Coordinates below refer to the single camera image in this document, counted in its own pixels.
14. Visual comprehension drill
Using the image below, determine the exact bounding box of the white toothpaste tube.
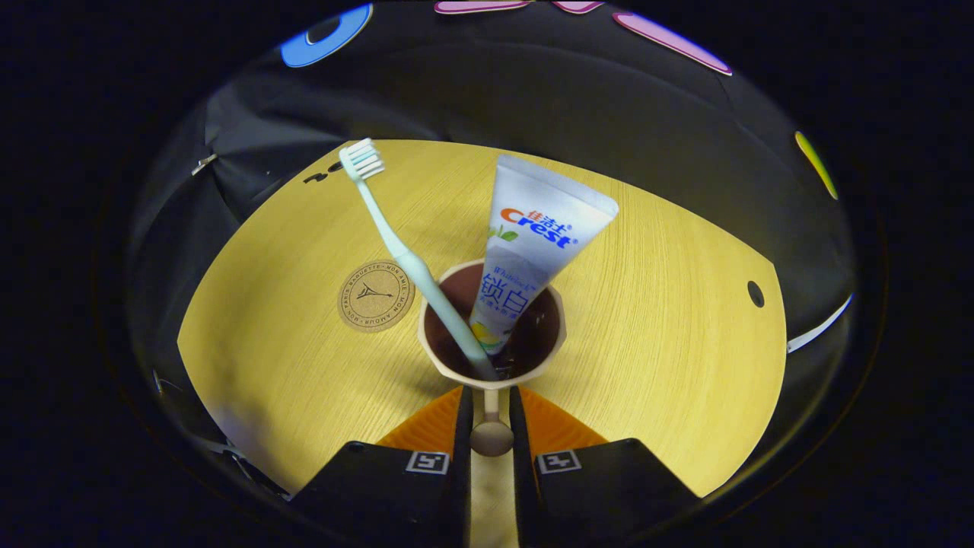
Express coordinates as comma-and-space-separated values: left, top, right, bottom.
468, 155, 620, 356

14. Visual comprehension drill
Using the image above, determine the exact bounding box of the pale green toothbrush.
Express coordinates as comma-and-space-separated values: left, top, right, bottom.
339, 139, 500, 381

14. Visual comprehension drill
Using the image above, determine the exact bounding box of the round brown printed coaster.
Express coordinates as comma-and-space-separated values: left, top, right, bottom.
337, 260, 416, 334

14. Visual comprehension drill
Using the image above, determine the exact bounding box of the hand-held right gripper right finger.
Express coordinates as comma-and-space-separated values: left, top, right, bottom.
508, 386, 699, 548

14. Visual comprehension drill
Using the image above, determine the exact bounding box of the white cable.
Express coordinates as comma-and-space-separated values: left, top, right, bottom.
787, 295, 854, 354

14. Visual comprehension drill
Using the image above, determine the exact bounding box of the black backdrop cloth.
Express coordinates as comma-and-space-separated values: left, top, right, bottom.
129, 0, 857, 358

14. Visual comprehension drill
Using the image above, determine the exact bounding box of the wooden desktop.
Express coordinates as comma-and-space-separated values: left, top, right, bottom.
177, 139, 788, 548

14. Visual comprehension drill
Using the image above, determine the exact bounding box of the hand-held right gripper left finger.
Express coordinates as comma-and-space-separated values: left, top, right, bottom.
293, 386, 474, 548

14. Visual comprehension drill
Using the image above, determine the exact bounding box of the beige cup with brown inside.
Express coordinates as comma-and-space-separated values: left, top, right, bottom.
419, 259, 568, 458

